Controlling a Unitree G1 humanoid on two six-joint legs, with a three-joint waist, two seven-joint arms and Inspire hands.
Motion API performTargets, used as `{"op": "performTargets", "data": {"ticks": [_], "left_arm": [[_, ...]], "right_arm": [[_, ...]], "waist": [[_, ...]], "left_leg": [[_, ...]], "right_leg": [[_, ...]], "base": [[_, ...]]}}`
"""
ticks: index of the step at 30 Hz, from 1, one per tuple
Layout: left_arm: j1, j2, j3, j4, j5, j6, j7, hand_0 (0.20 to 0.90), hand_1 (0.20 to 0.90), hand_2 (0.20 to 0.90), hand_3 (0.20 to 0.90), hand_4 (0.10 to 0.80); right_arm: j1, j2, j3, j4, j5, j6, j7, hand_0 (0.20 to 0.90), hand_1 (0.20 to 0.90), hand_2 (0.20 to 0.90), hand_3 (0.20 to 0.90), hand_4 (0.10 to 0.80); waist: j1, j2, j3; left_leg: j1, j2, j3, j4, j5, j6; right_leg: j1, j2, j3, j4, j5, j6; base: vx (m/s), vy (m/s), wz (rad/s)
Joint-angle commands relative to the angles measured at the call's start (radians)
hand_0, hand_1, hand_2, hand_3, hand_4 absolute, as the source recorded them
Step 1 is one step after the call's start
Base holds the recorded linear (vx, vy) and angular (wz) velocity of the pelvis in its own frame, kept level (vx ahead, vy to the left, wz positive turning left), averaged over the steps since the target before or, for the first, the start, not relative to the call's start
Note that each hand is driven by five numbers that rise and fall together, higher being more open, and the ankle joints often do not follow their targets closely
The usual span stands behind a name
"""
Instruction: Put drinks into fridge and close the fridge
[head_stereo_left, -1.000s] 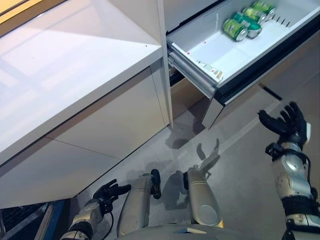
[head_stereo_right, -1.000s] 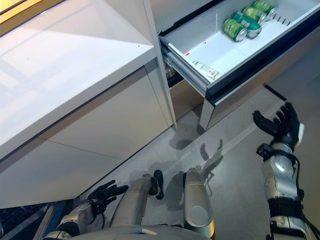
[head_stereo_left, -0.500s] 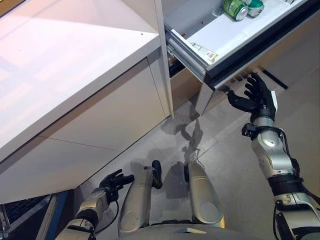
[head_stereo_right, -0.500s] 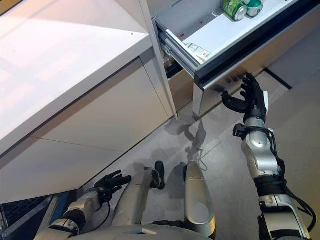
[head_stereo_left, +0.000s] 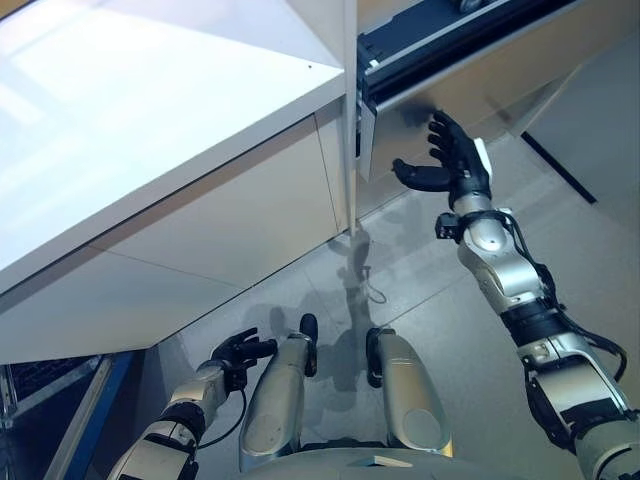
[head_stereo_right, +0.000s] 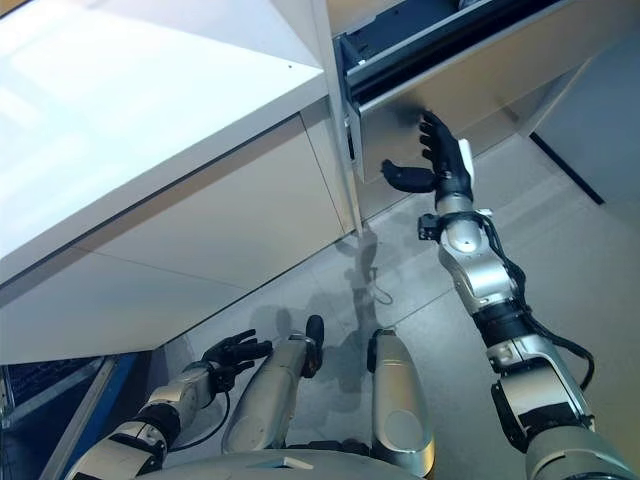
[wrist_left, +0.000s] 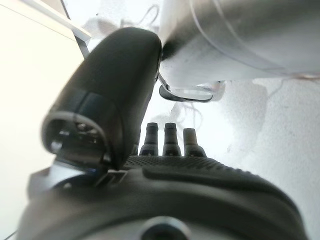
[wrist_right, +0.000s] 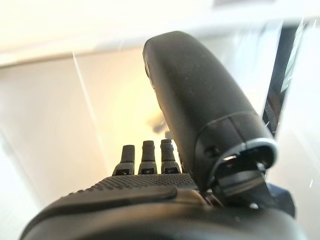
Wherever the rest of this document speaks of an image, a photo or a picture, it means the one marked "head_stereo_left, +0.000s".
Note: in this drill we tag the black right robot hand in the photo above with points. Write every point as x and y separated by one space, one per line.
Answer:
460 160

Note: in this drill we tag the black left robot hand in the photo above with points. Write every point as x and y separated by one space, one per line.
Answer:
240 347

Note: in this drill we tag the stainless fridge drawer white inside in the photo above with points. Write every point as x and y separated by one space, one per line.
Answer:
500 75

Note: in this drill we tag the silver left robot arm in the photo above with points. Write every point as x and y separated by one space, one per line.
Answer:
180 410

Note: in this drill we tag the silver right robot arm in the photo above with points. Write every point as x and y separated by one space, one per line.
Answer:
515 280

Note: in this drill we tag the stainless steel fridge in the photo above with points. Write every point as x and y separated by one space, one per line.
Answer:
380 195

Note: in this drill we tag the silver left robot leg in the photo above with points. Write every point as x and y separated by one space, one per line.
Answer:
275 400

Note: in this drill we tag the silver robot leg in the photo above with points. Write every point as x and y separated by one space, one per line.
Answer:
275 400
405 390

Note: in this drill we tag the tall white cabinet panel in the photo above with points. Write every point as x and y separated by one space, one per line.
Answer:
345 125

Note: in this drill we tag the stainless steel side cabinet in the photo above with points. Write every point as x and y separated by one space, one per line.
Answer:
600 125

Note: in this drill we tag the silver right robot leg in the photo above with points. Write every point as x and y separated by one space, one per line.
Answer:
405 390

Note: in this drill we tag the silver robot torso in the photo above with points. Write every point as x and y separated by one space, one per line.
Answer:
400 465

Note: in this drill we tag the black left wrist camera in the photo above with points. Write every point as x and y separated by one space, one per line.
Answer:
237 378

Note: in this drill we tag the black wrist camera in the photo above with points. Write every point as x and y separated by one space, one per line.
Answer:
237 378
448 226

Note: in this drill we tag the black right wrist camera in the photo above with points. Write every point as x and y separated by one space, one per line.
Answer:
448 226

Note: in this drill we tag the blue metal frame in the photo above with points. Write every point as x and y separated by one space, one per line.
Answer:
100 390

